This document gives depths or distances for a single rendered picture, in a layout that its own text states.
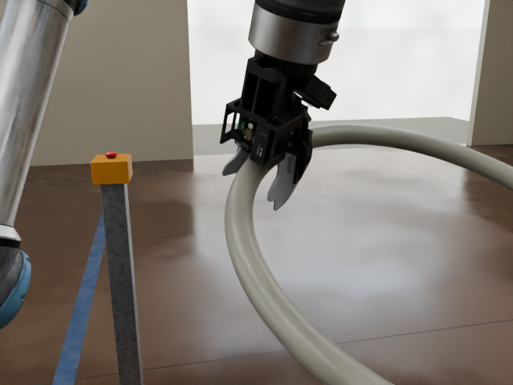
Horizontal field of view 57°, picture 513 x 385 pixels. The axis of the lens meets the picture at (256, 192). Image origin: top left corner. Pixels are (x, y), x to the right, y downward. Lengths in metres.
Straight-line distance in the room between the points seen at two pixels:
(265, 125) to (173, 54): 6.02
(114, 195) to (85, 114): 4.95
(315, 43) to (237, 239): 0.21
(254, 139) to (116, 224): 1.23
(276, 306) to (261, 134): 0.20
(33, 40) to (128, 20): 5.57
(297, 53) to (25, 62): 0.58
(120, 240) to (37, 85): 0.89
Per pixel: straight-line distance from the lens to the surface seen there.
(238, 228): 0.46
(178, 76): 6.52
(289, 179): 0.60
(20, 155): 0.93
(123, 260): 1.76
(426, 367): 2.50
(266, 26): 0.49
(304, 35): 0.48
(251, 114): 0.52
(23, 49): 0.96
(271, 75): 0.49
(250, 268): 0.43
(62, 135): 6.68
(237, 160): 0.61
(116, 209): 1.70
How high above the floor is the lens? 1.42
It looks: 17 degrees down
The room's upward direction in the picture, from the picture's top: straight up
